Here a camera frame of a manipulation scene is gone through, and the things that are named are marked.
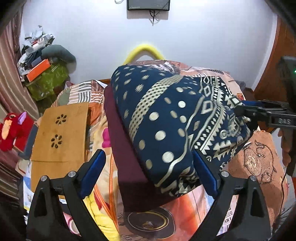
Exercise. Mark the cartoon printed quilt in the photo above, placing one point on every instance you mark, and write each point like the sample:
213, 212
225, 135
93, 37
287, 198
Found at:
101, 208

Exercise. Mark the navy patterned hooded jacket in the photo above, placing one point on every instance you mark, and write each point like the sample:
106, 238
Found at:
166, 115

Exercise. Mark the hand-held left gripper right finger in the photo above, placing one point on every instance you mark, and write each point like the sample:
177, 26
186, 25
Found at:
205, 173

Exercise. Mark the pile of clutter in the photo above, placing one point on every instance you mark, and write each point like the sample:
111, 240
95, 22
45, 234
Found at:
32, 53

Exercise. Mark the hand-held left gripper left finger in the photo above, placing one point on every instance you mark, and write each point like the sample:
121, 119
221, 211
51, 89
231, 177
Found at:
92, 171

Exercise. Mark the striped brown curtain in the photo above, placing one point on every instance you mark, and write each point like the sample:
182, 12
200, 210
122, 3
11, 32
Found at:
9, 76

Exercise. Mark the yellow foam tube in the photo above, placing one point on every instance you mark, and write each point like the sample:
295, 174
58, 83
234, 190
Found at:
143, 48

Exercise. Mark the wooden lap table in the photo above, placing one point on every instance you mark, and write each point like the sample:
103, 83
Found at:
69, 139

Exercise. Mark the person's right hand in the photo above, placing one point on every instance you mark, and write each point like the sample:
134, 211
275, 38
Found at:
288, 148

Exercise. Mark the wooden door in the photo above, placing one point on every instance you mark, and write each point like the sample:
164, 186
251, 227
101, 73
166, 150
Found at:
270, 76

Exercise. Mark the grey pillow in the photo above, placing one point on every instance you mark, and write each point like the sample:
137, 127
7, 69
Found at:
60, 52

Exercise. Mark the printed blanket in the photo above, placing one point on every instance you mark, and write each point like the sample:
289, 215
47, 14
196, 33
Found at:
254, 162

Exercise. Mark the red plush toy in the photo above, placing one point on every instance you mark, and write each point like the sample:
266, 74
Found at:
16, 132

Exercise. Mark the green bag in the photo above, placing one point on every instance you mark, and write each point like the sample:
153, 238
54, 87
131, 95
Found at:
50, 83

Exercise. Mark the small black wall monitor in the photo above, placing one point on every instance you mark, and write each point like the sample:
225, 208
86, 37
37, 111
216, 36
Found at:
148, 4

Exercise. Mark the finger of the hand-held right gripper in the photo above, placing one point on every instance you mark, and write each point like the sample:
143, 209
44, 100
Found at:
253, 103
249, 114

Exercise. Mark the orange box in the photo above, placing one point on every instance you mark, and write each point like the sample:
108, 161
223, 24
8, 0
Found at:
38, 70

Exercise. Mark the maroon folded garment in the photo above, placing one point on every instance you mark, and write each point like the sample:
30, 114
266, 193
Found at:
124, 157

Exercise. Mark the white printed leaflet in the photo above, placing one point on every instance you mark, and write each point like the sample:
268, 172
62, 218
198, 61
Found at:
27, 190

